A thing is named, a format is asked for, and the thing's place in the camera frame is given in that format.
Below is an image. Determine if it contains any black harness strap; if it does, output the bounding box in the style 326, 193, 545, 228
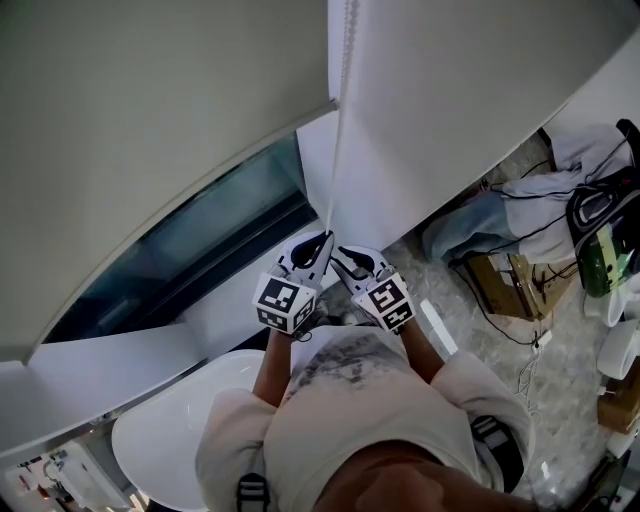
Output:
469, 414, 525, 494
234, 472, 272, 512

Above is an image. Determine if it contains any white bead chain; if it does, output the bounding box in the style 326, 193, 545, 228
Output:
324, 0, 361, 236

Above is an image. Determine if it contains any person's head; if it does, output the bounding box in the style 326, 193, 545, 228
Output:
314, 439, 541, 512

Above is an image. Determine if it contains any white charger with cable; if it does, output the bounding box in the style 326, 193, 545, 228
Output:
517, 328, 554, 426

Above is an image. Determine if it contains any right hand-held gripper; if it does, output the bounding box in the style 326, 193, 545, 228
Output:
330, 244, 417, 335

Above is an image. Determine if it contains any black stand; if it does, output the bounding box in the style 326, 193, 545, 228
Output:
574, 449, 631, 512

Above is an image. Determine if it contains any white window sill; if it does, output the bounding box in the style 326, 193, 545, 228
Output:
0, 234, 346, 454

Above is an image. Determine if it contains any white bathtub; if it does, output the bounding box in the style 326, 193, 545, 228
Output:
110, 349, 274, 512

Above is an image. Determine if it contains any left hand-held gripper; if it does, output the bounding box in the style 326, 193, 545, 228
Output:
251, 231, 336, 335

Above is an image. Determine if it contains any white roller blind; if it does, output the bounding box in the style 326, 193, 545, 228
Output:
0, 0, 339, 366

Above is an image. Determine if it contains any cluttered white shelf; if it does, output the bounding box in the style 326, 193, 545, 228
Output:
0, 447, 134, 512

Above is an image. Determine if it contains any large brown cardboard box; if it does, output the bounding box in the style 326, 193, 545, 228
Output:
464, 251, 579, 322

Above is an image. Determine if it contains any person's left forearm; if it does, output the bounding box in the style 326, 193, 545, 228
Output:
252, 329, 296, 406

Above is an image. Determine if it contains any dark-framed glass window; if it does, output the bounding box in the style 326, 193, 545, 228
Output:
42, 127, 319, 346

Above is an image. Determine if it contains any person's right forearm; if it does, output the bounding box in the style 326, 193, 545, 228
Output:
397, 319, 446, 386

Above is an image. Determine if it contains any white ceramic basin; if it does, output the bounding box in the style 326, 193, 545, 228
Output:
597, 319, 640, 381

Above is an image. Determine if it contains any operator in white shirt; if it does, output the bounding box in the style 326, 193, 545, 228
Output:
194, 324, 536, 512

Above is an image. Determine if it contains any white rectangular block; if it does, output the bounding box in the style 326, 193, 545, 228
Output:
418, 298, 460, 357

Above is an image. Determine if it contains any small brown cardboard box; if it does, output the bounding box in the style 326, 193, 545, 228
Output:
597, 372, 640, 435

